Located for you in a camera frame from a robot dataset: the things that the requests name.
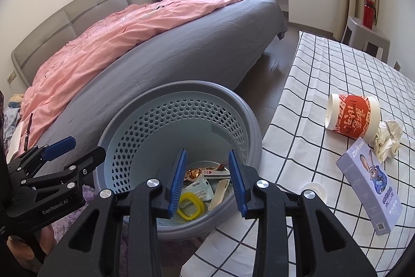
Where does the person's left hand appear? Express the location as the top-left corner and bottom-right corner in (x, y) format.
(6, 225), (57, 273)

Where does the grey bed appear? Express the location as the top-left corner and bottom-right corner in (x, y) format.
(37, 0), (288, 165)

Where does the green white medicine box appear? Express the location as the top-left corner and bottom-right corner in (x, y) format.
(182, 178), (214, 202)

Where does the red water bottle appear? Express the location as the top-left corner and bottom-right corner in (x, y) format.
(362, 0), (376, 30)

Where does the grey perforated trash basket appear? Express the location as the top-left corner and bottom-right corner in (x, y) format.
(93, 79), (263, 241)

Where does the black white checkered sheet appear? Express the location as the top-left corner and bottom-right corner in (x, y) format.
(179, 31), (415, 277)

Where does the white bottle cap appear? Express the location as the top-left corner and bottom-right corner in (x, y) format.
(301, 182), (327, 203)

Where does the grey headboard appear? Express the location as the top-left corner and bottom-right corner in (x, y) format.
(11, 0), (132, 87)

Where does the yellow plastic ring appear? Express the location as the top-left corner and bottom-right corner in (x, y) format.
(176, 191), (207, 221)

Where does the grey side table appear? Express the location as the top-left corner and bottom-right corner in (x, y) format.
(341, 16), (390, 63)

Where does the white tissue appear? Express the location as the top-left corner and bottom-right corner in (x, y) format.
(374, 120), (403, 163)

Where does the pink duvet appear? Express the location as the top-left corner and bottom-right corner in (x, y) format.
(18, 0), (244, 153)

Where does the purple fuzzy rug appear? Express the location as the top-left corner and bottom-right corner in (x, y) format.
(52, 185), (97, 242)

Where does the red white paper cup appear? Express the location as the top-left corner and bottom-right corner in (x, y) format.
(325, 93), (381, 143)

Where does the lavender cartoon rabbit box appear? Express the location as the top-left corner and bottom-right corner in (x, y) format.
(336, 137), (403, 235)

